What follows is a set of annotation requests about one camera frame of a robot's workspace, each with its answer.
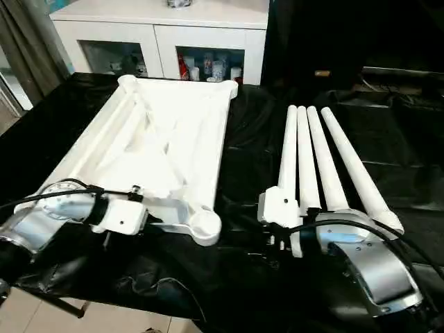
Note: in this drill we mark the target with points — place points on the black mat cloth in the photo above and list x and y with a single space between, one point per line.
249 145

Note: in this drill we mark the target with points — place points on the black table stand leg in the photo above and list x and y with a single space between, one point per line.
66 305

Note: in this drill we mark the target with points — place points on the small tan label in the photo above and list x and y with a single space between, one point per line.
322 73

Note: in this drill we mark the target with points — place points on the red bottle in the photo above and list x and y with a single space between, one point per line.
181 67

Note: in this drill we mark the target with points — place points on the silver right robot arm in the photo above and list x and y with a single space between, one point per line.
374 263

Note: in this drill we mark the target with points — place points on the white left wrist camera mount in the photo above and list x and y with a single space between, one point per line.
118 216

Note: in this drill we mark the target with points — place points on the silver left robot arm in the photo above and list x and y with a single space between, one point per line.
62 204

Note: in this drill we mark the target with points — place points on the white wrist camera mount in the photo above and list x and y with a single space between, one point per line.
277 204
118 216

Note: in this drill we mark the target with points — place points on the grey low shelf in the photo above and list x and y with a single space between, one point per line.
402 76

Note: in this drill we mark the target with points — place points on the white ceramic cup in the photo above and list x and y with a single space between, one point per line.
236 73

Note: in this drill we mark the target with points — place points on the white plastic table leg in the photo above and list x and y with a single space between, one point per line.
359 166
289 149
305 156
326 163

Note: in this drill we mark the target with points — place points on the black backdrop cloth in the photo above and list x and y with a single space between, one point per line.
347 34

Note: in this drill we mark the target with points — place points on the white can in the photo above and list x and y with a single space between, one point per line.
193 69

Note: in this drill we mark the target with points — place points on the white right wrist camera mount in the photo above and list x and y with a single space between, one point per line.
277 204

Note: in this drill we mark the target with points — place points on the white glass-door cabinet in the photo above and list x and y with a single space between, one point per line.
156 31

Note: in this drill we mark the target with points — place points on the grey curtain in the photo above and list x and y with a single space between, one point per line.
31 45

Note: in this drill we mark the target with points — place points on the white plastic table top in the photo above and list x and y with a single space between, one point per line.
156 121

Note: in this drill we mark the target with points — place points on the silver bowl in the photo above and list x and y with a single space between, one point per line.
177 2

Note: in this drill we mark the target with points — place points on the glass sliding door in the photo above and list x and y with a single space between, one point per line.
12 93

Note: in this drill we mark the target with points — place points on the blue white printed mug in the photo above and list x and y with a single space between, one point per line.
219 70

